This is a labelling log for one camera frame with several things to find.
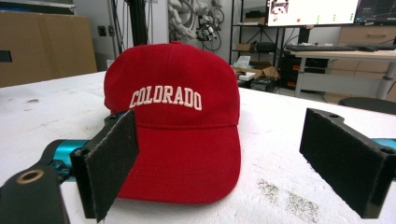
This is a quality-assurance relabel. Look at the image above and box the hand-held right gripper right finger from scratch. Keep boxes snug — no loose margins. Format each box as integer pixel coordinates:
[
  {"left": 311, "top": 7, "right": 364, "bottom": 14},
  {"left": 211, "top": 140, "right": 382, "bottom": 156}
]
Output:
[{"left": 299, "top": 107, "right": 396, "bottom": 219}]

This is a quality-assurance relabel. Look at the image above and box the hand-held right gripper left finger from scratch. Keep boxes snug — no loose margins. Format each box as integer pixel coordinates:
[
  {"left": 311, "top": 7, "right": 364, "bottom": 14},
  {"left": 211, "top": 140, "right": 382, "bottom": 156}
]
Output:
[{"left": 69, "top": 108, "right": 140, "bottom": 223}]

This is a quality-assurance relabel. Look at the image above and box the red baseball cap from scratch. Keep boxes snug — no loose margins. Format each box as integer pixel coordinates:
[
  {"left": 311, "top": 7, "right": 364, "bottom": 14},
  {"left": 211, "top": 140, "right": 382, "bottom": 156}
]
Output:
[{"left": 103, "top": 40, "right": 242, "bottom": 205}]

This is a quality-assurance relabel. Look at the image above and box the black round stool seat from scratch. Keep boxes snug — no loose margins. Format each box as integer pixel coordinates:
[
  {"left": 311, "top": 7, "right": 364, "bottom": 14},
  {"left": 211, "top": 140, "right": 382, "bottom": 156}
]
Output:
[{"left": 337, "top": 96, "right": 396, "bottom": 116}]

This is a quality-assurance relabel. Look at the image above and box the light wooden desk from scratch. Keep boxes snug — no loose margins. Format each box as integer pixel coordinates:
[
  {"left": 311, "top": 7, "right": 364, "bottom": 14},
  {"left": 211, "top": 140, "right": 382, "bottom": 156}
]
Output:
[{"left": 289, "top": 49, "right": 396, "bottom": 101}]

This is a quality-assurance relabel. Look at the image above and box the black keyboard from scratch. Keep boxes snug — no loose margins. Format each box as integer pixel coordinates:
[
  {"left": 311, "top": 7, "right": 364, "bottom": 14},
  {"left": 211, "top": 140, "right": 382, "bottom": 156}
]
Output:
[{"left": 285, "top": 45, "right": 359, "bottom": 52}]

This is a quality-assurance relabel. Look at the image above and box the open cardboard box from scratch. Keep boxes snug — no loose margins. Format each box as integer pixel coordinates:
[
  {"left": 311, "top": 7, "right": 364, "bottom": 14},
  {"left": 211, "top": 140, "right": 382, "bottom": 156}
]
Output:
[{"left": 232, "top": 60, "right": 281, "bottom": 82}]

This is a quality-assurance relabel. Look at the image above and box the wooden drawer cabinet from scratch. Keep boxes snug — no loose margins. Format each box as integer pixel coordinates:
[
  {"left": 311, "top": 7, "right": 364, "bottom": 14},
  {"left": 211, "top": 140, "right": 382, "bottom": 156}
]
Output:
[{"left": 337, "top": 25, "right": 396, "bottom": 46}]

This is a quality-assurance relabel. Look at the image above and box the large cardboard box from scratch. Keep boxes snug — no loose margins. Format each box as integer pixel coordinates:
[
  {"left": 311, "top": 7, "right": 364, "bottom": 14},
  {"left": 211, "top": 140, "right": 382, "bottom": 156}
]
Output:
[{"left": 0, "top": 10, "right": 98, "bottom": 89}]

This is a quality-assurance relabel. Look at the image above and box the black metal stand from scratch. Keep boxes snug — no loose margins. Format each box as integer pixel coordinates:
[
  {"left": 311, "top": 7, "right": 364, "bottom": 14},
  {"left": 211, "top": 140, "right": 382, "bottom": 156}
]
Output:
[{"left": 125, "top": 0, "right": 149, "bottom": 47}]

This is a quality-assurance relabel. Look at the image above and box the dark computer monitor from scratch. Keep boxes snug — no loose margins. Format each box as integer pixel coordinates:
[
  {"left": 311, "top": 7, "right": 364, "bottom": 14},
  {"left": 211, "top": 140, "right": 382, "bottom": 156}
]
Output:
[{"left": 354, "top": 0, "right": 396, "bottom": 26}]

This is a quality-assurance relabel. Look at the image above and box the black metal shelf rack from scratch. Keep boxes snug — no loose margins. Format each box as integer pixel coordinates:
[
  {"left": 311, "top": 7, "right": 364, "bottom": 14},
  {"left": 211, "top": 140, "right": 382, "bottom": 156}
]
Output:
[{"left": 229, "top": 0, "right": 285, "bottom": 76}]

